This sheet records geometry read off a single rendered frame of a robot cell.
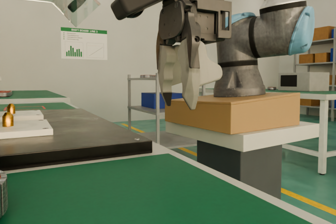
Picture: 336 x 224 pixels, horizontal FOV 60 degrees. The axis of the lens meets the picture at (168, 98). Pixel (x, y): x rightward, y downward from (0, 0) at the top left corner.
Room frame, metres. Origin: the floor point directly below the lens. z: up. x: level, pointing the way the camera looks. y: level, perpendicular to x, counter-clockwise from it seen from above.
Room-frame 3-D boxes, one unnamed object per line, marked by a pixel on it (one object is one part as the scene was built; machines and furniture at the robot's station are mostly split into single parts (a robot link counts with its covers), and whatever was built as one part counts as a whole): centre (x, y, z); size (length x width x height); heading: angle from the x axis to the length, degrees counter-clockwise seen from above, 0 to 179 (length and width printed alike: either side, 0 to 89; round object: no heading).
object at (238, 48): (0.87, -0.21, 0.99); 0.13 x 0.12 x 0.14; 54
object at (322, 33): (6.72, -3.59, 1.93); 0.42 x 0.40 x 0.29; 29
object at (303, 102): (7.03, -3.44, 0.37); 0.40 x 0.36 x 0.19; 117
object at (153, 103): (3.45, 0.04, 0.51); 1.01 x 0.60 x 1.01; 27
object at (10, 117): (0.56, 0.31, 0.80); 0.02 x 0.02 x 0.03
